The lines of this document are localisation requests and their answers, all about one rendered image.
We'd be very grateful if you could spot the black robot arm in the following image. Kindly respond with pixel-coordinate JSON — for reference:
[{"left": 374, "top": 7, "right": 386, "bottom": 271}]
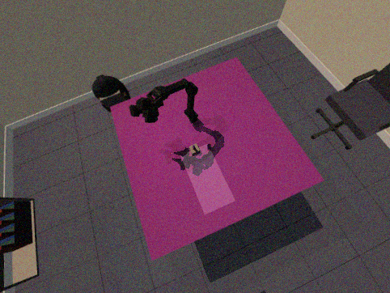
[{"left": 136, "top": 79, "right": 198, "bottom": 123}]

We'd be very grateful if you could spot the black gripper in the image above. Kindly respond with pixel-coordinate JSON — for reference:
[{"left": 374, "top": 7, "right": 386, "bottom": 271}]
[{"left": 129, "top": 104, "right": 159, "bottom": 117}]

